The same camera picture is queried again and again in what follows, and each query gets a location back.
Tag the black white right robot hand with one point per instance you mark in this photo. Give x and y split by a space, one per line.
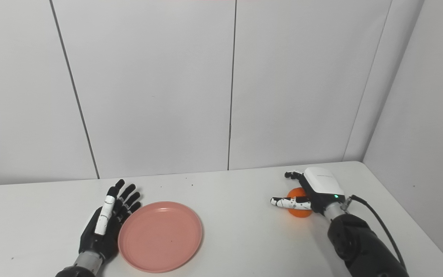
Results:
321 182

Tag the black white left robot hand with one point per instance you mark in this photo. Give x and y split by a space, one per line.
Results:
102 242

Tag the orange fruit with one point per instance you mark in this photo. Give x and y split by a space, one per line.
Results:
298 213

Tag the pink round plate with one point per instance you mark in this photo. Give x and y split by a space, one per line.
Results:
160 236

